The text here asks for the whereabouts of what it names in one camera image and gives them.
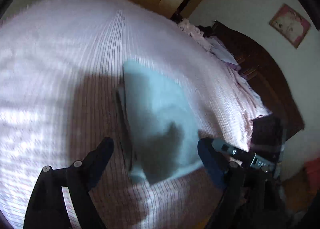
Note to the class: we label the pink crumpled blanket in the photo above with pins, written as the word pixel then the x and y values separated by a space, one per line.
pixel 195 33

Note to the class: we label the light blue pants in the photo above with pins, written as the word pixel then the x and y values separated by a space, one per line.
pixel 163 133

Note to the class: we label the framed wall picture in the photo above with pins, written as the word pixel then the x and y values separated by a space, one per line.
pixel 290 24

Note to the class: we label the dark wooden headboard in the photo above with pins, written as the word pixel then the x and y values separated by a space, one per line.
pixel 264 76

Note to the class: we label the black garment on bed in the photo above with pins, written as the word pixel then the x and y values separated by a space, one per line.
pixel 206 31

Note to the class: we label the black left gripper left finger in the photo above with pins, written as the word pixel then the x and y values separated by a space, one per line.
pixel 46 207

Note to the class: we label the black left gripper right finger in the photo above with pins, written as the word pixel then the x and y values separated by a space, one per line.
pixel 250 196

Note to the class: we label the lavender ruffled pillow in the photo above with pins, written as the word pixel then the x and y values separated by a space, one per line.
pixel 219 49

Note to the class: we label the red bag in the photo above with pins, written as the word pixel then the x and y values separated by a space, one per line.
pixel 312 171

